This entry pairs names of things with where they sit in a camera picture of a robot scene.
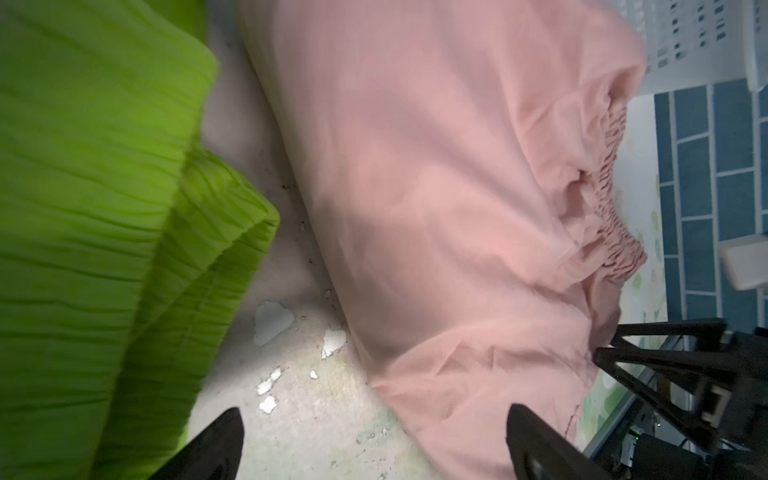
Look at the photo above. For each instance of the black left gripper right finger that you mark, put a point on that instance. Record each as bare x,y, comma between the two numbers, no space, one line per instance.
539,452

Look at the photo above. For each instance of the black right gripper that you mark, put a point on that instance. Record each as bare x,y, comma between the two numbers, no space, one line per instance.
729,405

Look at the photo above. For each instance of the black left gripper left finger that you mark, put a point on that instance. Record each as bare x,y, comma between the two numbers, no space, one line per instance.
214,454

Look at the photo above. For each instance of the lime green shorts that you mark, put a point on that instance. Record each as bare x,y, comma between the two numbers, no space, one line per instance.
126,246

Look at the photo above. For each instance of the pink shorts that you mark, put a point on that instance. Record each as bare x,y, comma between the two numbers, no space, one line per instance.
456,162

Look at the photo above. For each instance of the white plastic basket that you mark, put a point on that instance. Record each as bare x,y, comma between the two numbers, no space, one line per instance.
692,43

